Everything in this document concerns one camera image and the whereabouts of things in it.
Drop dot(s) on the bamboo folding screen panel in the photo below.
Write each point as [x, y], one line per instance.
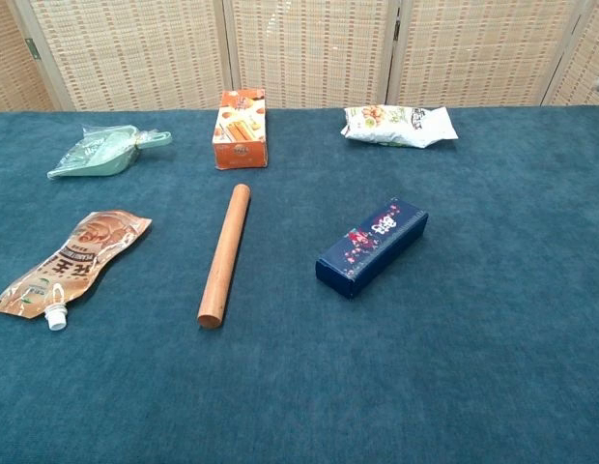
[135, 53]
[9, 58]
[483, 53]
[587, 53]
[309, 53]

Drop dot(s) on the orange snack box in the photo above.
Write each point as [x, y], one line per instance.
[239, 150]

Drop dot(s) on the brown spout drink pouch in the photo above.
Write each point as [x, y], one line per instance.
[72, 261]

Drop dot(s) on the blue table cloth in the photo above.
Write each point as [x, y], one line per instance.
[299, 386]

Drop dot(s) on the white snack bag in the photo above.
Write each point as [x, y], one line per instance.
[401, 125]

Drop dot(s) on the grey and blue box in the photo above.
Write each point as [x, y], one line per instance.
[372, 246]

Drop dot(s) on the mint green plastic dustpan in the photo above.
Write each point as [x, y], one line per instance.
[101, 159]

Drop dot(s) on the wooden rolling pin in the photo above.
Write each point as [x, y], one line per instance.
[224, 256]

